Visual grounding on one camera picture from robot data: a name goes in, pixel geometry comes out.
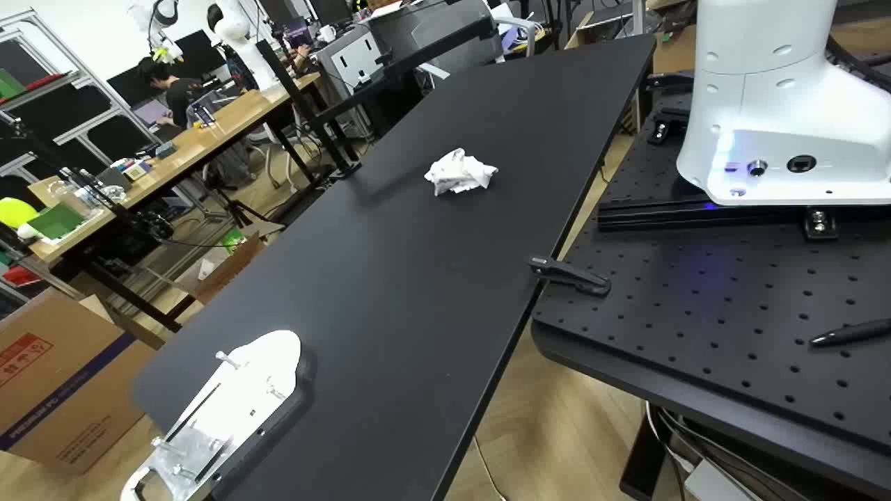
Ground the black pen tool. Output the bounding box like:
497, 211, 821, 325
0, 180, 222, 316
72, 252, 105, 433
807, 316, 891, 350

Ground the long wooden desk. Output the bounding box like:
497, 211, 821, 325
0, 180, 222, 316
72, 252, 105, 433
26, 69, 328, 337

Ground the black laptop monitor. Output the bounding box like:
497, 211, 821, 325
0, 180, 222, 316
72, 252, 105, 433
174, 28, 229, 81

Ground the black perforated breadboard table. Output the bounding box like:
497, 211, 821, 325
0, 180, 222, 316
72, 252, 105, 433
530, 85, 891, 501

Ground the green pad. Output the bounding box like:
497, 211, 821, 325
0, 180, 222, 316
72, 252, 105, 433
26, 204, 93, 245

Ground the black clamp with silver bolt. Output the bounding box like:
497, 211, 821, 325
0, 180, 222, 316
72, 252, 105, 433
647, 115, 678, 147
802, 209, 842, 245

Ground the black clamp lever handle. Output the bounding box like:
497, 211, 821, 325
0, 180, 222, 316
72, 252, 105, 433
530, 255, 612, 301

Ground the grey cabinet with black slots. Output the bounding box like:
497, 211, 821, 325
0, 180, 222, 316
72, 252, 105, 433
314, 30, 388, 106

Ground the brown cardboard box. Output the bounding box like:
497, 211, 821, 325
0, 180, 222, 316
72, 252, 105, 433
0, 284, 161, 479

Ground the white cloth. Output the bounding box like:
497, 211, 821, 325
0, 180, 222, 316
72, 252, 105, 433
423, 144, 501, 201

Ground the black aluminium rail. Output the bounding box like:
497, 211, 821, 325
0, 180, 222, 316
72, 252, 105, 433
595, 198, 891, 233

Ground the white plastic tray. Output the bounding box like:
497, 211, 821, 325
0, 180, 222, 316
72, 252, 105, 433
119, 327, 306, 501

